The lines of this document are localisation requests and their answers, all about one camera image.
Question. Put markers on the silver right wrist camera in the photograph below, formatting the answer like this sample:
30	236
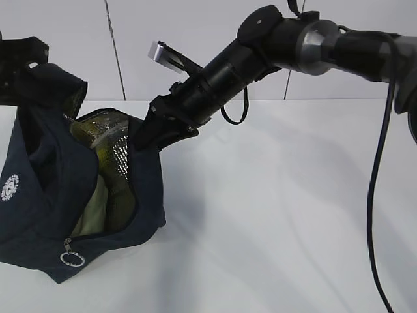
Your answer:
166	56

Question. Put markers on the green cucumber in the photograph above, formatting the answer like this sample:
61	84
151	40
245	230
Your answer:
109	140

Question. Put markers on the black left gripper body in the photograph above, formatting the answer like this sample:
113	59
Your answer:
18	83

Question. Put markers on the glass container with green lid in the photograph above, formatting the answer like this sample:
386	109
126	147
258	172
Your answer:
92	220

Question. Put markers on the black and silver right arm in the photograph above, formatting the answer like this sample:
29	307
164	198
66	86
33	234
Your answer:
267	42

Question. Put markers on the navy blue lunch bag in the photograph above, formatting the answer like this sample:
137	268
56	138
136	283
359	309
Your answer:
49	177

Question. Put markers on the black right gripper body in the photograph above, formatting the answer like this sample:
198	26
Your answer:
168	107

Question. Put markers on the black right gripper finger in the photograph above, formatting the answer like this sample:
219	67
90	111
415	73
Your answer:
172	135
151	131

